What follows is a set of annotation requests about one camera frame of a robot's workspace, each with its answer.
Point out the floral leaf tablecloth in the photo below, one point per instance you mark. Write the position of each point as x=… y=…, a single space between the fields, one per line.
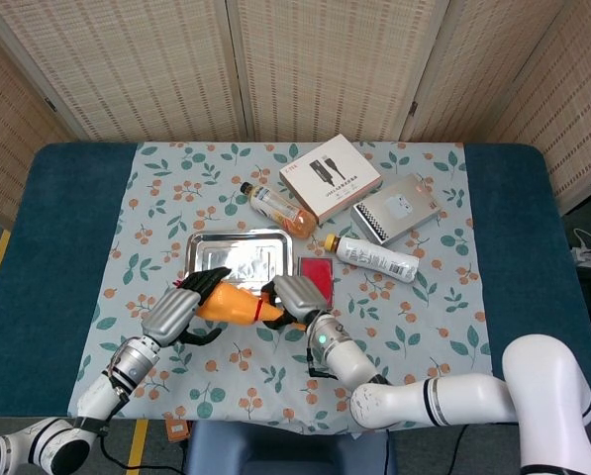
x=226 y=386

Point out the white power strip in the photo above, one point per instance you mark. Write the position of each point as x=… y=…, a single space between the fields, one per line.
x=584 y=255

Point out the orange drink bottle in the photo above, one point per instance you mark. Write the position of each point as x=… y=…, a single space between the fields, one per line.
x=280 y=210

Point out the stainless steel tray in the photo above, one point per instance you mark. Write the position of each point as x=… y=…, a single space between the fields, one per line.
x=245 y=247

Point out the silver earbuds product box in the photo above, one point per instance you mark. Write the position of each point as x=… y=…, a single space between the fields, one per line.
x=399 y=208

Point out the white labelled bottle yellow cap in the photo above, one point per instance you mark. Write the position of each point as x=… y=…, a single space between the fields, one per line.
x=374 y=257

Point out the woven folding screen panel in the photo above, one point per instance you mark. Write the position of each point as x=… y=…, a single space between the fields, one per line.
x=8 y=123
x=473 y=74
x=127 y=64
x=325 y=64
x=572 y=99

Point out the red flat ink pad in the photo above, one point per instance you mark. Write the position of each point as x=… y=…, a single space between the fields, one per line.
x=320 y=269

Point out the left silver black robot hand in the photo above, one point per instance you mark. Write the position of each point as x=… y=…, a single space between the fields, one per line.
x=171 y=316

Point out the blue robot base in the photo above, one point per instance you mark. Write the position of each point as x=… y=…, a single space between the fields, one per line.
x=275 y=450

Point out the yellow rubber chicken toy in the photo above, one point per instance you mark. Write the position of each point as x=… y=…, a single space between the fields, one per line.
x=230 y=304

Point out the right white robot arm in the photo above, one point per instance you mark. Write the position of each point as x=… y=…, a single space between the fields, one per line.
x=399 y=401

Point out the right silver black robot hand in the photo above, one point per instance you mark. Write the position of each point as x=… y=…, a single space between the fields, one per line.
x=300 y=297

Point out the blue table cover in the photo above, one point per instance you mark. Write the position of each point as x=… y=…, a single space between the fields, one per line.
x=67 y=222

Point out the orange tablecloth tag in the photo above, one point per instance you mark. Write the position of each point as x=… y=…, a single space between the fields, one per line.
x=177 y=429

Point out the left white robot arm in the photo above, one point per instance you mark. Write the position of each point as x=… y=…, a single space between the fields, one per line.
x=131 y=366

